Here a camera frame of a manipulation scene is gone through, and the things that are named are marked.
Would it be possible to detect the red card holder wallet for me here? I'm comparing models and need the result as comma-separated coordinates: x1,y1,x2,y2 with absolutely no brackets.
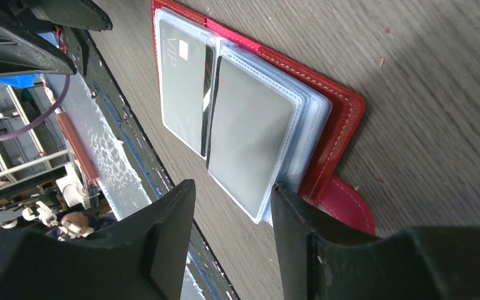
150,0,377,236

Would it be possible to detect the dark grey credit card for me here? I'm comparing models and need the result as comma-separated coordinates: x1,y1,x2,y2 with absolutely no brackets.
208,56,296,223

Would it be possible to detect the black credit card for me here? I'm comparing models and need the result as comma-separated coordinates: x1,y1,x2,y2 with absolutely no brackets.
157,19,215,158

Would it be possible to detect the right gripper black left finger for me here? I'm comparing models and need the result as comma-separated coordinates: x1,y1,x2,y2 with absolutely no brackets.
0,179,196,299

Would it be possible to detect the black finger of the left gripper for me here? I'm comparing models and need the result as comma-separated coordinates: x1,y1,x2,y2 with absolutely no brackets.
0,20,77,77
29,0,113,31

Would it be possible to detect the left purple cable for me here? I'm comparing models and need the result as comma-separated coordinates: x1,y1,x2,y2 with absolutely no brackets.
0,74,71,143

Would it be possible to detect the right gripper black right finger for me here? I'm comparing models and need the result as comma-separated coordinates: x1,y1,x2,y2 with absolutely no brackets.
271,182,480,299

